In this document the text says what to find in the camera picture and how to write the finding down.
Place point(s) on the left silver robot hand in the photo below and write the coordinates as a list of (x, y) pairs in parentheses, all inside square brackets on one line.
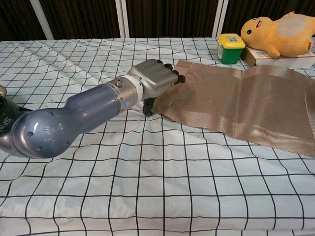
[(155, 78)]

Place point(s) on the brown woven placemat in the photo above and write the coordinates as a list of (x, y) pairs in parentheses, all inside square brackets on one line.
[(233, 103)]

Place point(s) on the stainless steel bowl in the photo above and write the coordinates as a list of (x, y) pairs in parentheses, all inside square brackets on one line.
[(2, 90)]

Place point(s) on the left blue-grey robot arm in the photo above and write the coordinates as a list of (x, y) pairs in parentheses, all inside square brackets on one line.
[(73, 115)]

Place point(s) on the green container with yellow lid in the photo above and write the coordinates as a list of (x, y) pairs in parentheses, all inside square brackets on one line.
[(230, 52)]

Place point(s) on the white cardboard box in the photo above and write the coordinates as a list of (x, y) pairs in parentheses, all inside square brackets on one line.
[(265, 61)]

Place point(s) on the white black-checked tablecloth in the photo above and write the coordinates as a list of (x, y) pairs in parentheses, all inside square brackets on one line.
[(147, 196)]

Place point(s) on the yellow plush toy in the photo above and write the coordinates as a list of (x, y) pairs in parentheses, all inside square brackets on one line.
[(278, 34)]

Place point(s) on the white double frame post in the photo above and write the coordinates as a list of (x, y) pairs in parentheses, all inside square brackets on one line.
[(122, 18)]

